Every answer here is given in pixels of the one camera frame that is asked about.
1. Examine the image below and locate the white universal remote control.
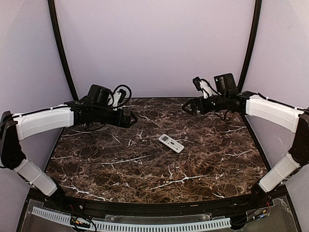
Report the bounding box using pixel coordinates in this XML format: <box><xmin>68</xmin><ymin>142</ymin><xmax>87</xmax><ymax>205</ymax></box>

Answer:
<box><xmin>159</xmin><ymin>134</ymin><xmax>184</xmax><ymax>153</ymax></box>

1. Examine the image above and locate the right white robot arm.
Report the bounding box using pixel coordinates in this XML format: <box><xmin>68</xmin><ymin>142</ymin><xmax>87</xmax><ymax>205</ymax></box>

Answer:
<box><xmin>182</xmin><ymin>91</ymin><xmax>309</xmax><ymax>196</ymax></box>

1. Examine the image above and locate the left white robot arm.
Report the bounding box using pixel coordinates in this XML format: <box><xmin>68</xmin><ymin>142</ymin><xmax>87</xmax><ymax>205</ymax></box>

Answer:
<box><xmin>0</xmin><ymin>84</ymin><xmax>138</xmax><ymax>197</ymax></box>

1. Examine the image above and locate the right black camera cable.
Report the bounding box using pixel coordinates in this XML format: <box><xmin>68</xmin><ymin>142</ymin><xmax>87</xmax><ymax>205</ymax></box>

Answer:
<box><xmin>216</xmin><ymin>110</ymin><xmax>231</xmax><ymax>121</ymax></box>

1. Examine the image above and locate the black camera cable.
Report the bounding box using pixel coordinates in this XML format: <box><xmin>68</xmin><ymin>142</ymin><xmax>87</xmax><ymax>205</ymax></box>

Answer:
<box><xmin>113</xmin><ymin>84</ymin><xmax>133</xmax><ymax>107</ymax></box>
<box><xmin>216</xmin><ymin>110</ymin><xmax>231</xmax><ymax>121</ymax></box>

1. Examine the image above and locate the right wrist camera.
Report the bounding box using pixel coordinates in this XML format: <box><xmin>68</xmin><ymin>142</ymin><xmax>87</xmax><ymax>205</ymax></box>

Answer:
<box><xmin>193</xmin><ymin>77</ymin><xmax>215</xmax><ymax>99</ymax></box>

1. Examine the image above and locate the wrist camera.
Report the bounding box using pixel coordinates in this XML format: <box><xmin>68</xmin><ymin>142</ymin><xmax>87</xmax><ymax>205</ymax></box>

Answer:
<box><xmin>193</xmin><ymin>77</ymin><xmax>215</xmax><ymax>99</ymax></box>
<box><xmin>112</xmin><ymin>84</ymin><xmax>132</xmax><ymax>110</ymax></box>

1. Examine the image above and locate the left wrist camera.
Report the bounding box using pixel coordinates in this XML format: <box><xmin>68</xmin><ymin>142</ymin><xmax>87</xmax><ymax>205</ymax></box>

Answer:
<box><xmin>112</xmin><ymin>84</ymin><xmax>132</xmax><ymax>110</ymax></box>

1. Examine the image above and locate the left black camera cable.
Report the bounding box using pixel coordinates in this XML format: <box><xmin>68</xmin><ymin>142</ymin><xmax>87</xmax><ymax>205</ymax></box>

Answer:
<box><xmin>113</xmin><ymin>84</ymin><xmax>133</xmax><ymax>107</ymax></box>

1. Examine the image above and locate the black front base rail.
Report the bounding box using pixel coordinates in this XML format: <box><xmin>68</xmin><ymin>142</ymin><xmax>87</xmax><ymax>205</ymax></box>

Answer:
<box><xmin>64</xmin><ymin>195</ymin><xmax>252</xmax><ymax>218</ymax></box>

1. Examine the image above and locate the right black frame post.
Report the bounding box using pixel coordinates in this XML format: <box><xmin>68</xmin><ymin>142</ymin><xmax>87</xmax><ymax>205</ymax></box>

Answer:
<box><xmin>238</xmin><ymin>0</ymin><xmax>262</xmax><ymax>92</ymax></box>

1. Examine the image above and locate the black frame post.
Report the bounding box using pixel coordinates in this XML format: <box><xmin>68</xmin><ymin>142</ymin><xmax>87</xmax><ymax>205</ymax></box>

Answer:
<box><xmin>238</xmin><ymin>0</ymin><xmax>262</xmax><ymax>92</ymax></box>
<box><xmin>47</xmin><ymin>0</ymin><xmax>79</xmax><ymax>101</ymax></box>

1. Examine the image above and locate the left black frame post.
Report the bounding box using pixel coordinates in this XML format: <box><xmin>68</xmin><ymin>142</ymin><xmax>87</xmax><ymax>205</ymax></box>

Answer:
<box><xmin>47</xmin><ymin>0</ymin><xmax>79</xmax><ymax>101</ymax></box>

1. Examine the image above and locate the white slotted cable duct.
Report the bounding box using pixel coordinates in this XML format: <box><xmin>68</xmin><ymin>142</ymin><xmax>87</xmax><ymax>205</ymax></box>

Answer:
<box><xmin>31</xmin><ymin>207</ymin><xmax>231</xmax><ymax>232</ymax></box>

